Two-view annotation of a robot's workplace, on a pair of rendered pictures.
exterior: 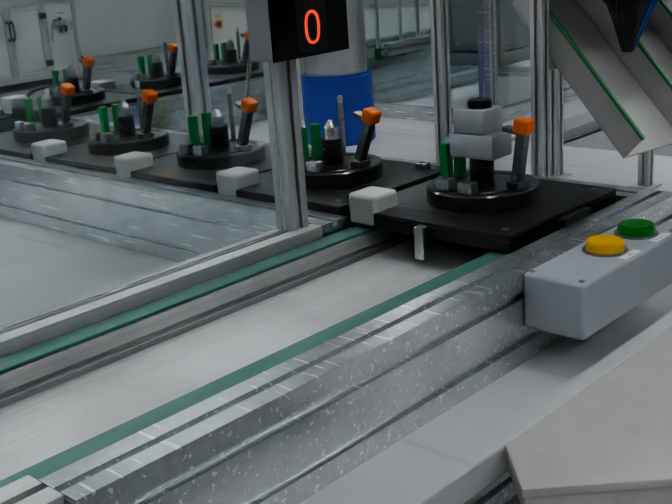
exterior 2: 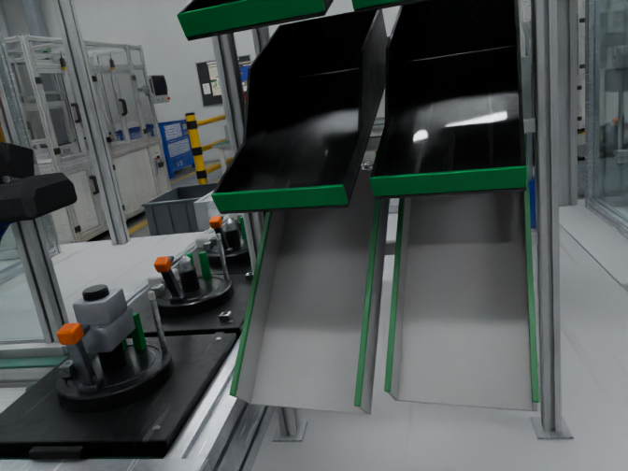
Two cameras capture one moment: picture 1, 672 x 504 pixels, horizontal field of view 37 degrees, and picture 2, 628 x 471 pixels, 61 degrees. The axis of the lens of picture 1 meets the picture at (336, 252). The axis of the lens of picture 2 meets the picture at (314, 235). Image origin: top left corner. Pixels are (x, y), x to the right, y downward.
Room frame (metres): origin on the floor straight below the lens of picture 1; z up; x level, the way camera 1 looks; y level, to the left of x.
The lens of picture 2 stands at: (1.12, -0.86, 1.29)
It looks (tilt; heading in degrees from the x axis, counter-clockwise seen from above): 16 degrees down; 58
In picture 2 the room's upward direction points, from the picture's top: 8 degrees counter-clockwise
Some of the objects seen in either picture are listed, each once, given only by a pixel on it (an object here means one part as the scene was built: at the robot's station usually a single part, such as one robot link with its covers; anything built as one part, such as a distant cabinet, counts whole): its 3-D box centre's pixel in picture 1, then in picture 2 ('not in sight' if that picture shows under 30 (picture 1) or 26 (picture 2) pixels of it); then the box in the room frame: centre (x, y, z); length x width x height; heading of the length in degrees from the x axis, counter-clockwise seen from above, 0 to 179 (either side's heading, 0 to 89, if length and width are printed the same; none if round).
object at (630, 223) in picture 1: (636, 231); not in sight; (1.07, -0.33, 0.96); 0.04 x 0.04 x 0.02
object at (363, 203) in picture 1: (373, 206); not in sight; (1.22, -0.05, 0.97); 0.05 x 0.05 x 0.04; 46
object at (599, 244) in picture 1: (604, 248); not in sight; (1.02, -0.28, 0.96); 0.04 x 0.04 x 0.02
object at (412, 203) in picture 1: (482, 205); (120, 386); (1.23, -0.19, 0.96); 0.24 x 0.24 x 0.02; 46
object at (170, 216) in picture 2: not in sight; (219, 210); (2.20, 1.72, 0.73); 0.62 x 0.42 x 0.23; 136
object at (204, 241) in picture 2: not in sight; (232, 235); (1.57, 0.17, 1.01); 0.24 x 0.24 x 0.13; 46
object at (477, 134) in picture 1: (473, 126); (106, 311); (1.23, -0.18, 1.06); 0.08 x 0.04 x 0.07; 46
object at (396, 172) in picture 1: (331, 147); (188, 276); (1.40, 0.00, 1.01); 0.24 x 0.24 x 0.13; 46
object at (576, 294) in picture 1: (604, 276); not in sight; (1.02, -0.28, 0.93); 0.21 x 0.07 x 0.06; 136
